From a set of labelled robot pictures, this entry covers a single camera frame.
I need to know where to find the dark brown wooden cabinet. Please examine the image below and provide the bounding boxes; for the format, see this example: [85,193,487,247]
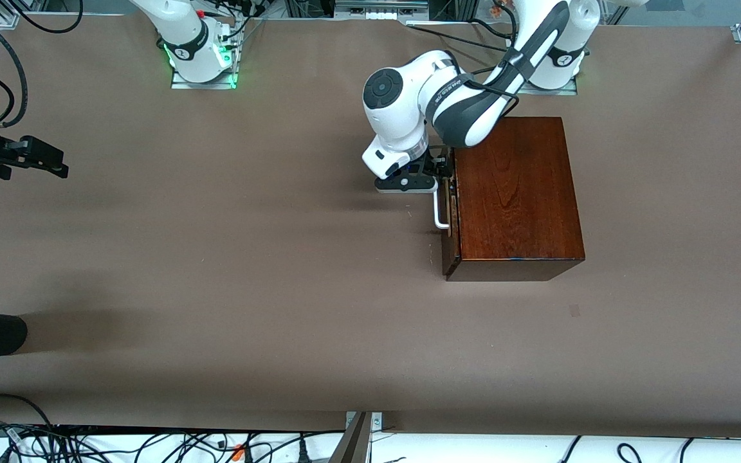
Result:
[446,116,586,282]

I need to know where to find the grey power strip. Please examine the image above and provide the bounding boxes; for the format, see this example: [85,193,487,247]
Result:
[334,0,430,21]

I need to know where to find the black cable on table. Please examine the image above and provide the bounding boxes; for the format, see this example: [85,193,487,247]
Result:
[406,21,513,52]

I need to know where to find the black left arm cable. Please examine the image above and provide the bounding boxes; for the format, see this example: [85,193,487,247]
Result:
[461,16,520,120]

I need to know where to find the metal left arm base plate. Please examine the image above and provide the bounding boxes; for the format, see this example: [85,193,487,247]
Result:
[524,32,579,96]

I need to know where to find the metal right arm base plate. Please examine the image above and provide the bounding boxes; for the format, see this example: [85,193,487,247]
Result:
[171,19,241,89]

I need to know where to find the small metal bracket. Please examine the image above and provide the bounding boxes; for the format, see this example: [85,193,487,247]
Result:
[345,412,383,431]

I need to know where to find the dark metal post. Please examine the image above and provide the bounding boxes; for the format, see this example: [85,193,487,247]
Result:
[329,413,372,463]

